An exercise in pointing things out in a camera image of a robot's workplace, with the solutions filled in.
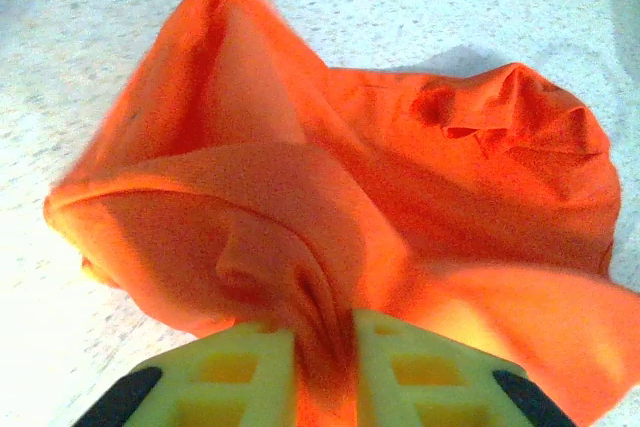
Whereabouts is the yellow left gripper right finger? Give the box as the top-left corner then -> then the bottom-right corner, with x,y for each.
351,308 -> 577,427

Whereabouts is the orange t-shirt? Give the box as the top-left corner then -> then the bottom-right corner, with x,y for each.
43,0 -> 640,427

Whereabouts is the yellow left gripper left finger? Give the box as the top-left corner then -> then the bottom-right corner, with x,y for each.
73,322 -> 302,427

